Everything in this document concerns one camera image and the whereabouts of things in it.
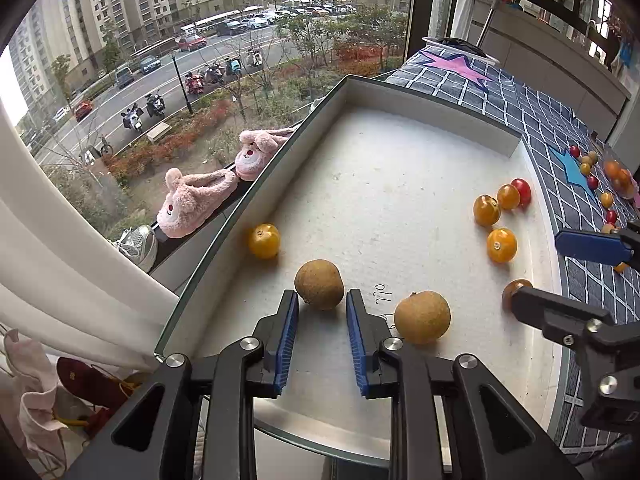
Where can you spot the pink plush slipper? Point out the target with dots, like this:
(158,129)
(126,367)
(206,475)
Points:
(255,152)
(195,200)

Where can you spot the dark window frame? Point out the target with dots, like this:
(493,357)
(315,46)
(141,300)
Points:
(417,5)

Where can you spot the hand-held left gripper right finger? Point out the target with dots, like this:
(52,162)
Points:
(357,355)

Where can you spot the pink cloth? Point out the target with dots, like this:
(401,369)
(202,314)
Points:
(35,400)

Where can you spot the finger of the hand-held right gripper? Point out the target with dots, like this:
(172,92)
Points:
(550,310)
(585,246)

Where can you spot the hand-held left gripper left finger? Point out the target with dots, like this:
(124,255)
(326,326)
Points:
(286,350)

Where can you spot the black bag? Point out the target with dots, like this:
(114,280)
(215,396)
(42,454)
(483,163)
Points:
(460,44)

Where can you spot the clear glass bowl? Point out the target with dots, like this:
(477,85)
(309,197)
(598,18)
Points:
(620,188)

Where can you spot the white lined cardboard box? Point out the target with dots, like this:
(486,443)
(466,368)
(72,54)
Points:
(400,170)

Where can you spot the white sneaker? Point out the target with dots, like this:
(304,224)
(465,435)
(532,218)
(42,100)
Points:
(137,247)

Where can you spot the dark red shoe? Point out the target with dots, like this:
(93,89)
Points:
(95,385)

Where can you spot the white curtain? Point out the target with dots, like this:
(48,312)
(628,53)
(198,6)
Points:
(60,260)

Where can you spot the brown round fruit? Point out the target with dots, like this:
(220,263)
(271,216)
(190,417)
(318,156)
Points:
(592,157)
(320,285)
(422,317)

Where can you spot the orange mandarin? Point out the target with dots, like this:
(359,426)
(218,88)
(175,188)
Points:
(624,178)
(611,167)

